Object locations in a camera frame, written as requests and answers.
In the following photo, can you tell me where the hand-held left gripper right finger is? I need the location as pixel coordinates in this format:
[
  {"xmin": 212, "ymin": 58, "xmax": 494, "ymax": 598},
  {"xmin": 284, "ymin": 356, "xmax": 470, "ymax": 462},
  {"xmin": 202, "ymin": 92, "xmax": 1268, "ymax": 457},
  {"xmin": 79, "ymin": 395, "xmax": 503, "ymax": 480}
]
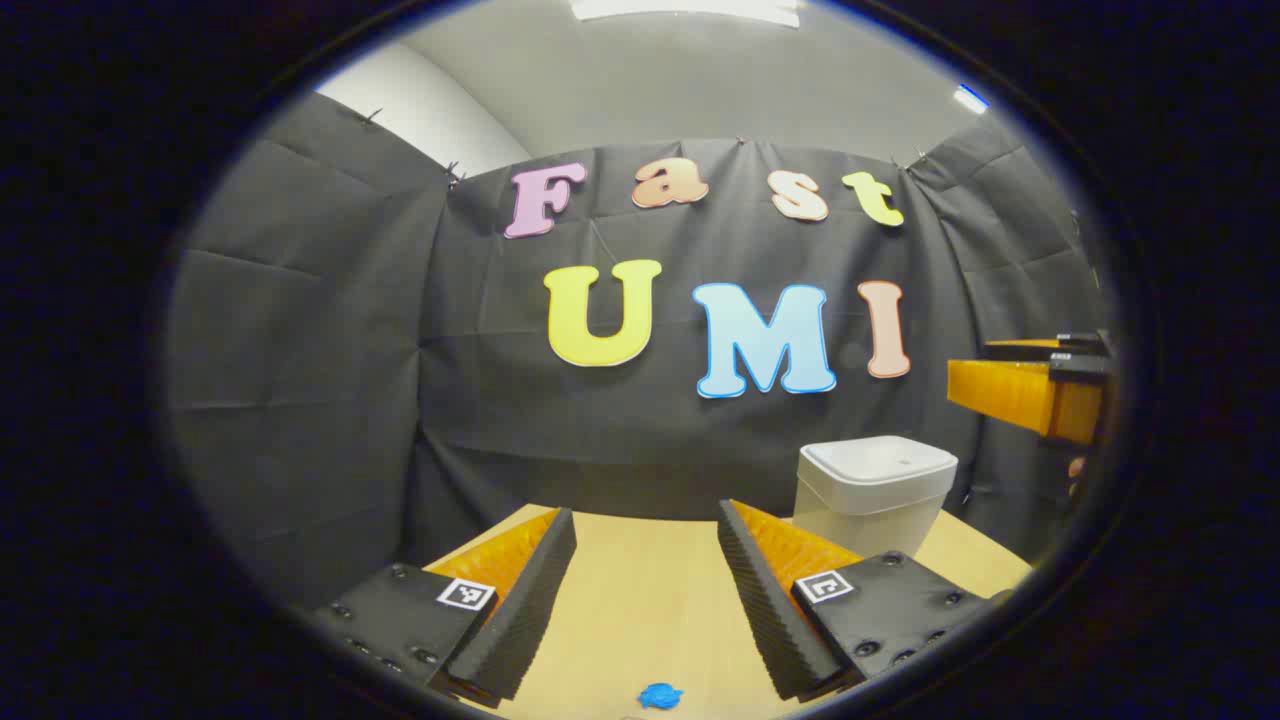
[{"xmin": 717, "ymin": 498, "xmax": 1011, "ymax": 701}]

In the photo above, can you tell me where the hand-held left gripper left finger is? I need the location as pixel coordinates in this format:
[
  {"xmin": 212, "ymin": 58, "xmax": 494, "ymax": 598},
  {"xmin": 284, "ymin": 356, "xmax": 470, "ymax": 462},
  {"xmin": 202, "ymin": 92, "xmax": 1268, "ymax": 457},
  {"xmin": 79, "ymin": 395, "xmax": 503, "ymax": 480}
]
[{"xmin": 310, "ymin": 507, "xmax": 578, "ymax": 709}]

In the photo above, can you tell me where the white desktop garbage bin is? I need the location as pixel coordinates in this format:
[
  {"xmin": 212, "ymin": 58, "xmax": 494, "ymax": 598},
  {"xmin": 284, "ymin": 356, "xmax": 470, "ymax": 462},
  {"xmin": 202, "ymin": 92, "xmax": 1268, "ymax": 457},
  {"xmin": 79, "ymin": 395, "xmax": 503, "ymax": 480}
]
[{"xmin": 793, "ymin": 435, "xmax": 959, "ymax": 559}]

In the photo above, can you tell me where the light wooden desktop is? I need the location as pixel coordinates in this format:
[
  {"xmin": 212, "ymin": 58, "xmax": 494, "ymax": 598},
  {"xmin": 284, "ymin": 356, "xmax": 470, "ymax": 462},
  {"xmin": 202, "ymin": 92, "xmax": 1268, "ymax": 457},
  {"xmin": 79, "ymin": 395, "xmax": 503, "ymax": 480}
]
[{"xmin": 425, "ymin": 503, "xmax": 1033, "ymax": 720}]

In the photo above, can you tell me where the black backdrop cloth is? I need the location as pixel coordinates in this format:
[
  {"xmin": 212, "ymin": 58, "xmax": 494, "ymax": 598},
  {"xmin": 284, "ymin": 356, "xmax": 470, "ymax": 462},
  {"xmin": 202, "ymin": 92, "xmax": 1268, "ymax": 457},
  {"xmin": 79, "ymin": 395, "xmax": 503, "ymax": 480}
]
[{"xmin": 165, "ymin": 92, "xmax": 1116, "ymax": 611}]

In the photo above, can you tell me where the long ceiling light panel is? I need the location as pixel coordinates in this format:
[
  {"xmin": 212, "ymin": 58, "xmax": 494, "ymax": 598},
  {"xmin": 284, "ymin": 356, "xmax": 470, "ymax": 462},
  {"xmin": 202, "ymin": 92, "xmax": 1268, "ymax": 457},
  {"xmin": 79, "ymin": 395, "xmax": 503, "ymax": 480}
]
[{"xmin": 570, "ymin": 0, "xmax": 803, "ymax": 28}]

